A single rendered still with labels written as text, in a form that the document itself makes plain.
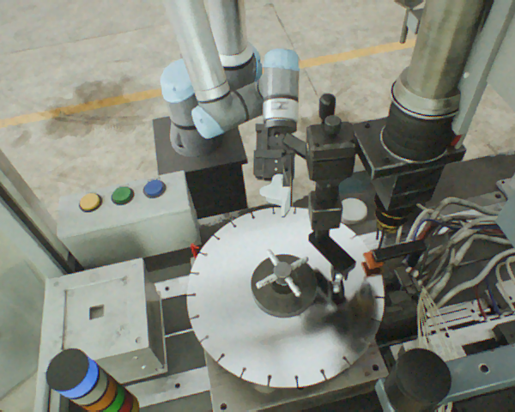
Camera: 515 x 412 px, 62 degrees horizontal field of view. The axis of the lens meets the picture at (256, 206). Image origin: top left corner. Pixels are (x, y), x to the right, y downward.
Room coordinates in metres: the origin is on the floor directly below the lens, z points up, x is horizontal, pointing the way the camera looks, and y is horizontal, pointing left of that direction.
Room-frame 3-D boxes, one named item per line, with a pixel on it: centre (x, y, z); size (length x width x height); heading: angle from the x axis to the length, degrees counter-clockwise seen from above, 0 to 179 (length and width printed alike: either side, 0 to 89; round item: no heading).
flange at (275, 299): (0.33, -0.03, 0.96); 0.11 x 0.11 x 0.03
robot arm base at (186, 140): (0.94, 0.15, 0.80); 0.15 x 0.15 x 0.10
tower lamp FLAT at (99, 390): (0.16, 0.22, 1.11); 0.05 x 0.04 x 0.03; 7
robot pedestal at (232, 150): (0.94, 0.15, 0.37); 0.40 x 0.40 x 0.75; 7
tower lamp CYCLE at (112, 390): (0.16, 0.22, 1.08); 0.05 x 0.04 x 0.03; 7
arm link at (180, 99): (0.94, 0.14, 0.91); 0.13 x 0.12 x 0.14; 116
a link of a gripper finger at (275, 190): (0.52, -0.04, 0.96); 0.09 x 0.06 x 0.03; 170
